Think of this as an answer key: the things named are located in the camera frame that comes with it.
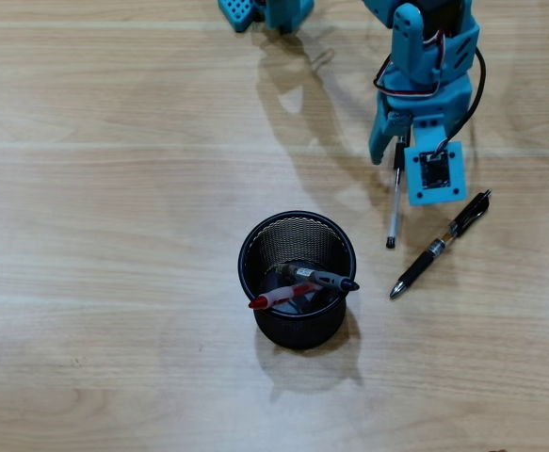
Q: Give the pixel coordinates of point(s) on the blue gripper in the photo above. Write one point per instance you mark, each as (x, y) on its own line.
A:
(380, 134)

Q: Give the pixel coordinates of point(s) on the clear gel pen black grip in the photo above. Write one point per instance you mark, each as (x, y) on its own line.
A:
(395, 212)

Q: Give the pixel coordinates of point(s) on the black retractable pen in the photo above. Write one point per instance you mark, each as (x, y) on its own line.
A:
(422, 261)

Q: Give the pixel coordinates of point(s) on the black pen grey grip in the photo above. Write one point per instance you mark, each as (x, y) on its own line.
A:
(335, 281)

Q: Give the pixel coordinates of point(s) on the red pen white grip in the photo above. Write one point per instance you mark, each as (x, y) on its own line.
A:
(274, 297)

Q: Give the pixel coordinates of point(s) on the blue robot base block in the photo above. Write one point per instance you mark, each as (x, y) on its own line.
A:
(285, 14)

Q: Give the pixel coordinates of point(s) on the black mesh pen holder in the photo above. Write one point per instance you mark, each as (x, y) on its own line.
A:
(297, 329)

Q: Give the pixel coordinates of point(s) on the blue perforated base piece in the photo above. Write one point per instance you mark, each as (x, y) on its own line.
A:
(238, 11)

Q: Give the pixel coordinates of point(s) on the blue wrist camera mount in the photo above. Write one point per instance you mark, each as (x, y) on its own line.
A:
(436, 195)

